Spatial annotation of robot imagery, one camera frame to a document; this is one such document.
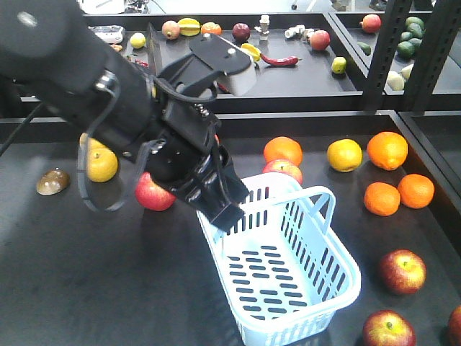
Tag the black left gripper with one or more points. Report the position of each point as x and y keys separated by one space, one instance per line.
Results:
x=185 y=157

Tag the light blue plastic basket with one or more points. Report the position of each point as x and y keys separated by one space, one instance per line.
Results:
x=284 y=271

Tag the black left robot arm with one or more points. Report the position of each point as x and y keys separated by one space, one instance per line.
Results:
x=48 y=47

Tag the pink red apple left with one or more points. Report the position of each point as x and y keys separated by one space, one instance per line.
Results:
x=152 y=196

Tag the pink red apple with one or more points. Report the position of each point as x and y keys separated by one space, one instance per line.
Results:
x=152 y=196
x=285 y=167

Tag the pink red apple centre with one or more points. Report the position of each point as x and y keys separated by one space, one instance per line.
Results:
x=285 y=167

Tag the large orange centre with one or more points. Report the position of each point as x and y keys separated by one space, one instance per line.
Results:
x=283 y=148

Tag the large orange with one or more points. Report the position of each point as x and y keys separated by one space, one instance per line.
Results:
x=283 y=148
x=387 y=150

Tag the yellow round fruit left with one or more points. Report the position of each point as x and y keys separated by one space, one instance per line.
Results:
x=102 y=165

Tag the yellow orange round fruit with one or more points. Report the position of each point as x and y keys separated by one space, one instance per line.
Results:
x=344 y=155

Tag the red chili pepper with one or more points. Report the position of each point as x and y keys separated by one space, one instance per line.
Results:
x=280 y=62

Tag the small orange front left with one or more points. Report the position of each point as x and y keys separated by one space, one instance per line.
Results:
x=381 y=199

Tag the small orange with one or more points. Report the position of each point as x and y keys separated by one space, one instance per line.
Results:
x=381 y=199
x=416 y=191

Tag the black wooden left produce table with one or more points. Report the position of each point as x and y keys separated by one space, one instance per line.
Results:
x=136 y=277

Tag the large orange right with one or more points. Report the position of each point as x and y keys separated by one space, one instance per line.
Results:
x=387 y=150

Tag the small orange front right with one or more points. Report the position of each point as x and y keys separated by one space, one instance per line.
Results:
x=416 y=191

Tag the red yellow apple middle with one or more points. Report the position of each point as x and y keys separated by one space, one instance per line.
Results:
x=402 y=272

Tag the red yellow apple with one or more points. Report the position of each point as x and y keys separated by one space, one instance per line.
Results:
x=387 y=327
x=402 y=272
x=454 y=327

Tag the red yellow apple front left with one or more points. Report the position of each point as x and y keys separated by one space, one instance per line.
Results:
x=387 y=327

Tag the black right produce table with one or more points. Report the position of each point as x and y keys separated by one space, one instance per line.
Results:
x=438 y=132

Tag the black upper display shelf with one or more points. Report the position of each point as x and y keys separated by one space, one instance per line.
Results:
x=310 y=60

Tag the red yellow apple front right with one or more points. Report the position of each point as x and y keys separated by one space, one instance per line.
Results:
x=454 y=327

